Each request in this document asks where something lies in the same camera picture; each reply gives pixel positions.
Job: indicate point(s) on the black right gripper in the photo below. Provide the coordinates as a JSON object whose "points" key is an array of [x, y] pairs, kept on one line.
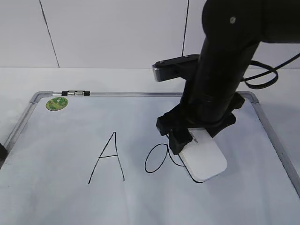
{"points": [[181, 118]]}

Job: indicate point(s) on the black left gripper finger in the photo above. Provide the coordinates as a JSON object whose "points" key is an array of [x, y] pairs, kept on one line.
{"points": [[3, 152]]}

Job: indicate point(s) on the white rectangular board eraser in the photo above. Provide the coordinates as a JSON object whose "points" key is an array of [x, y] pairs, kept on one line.
{"points": [[202, 157]]}

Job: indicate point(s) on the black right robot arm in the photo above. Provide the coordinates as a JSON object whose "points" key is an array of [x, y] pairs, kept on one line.
{"points": [[233, 31]]}

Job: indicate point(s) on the round green magnet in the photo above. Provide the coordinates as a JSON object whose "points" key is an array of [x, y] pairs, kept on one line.
{"points": [[56, 103]]}

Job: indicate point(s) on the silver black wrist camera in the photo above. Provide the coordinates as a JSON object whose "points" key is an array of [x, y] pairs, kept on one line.
{"points": [[180, 67]]}

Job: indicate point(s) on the white board with aluminium frame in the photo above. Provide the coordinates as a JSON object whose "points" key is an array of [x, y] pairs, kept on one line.
{"points": [[101, 161]]}

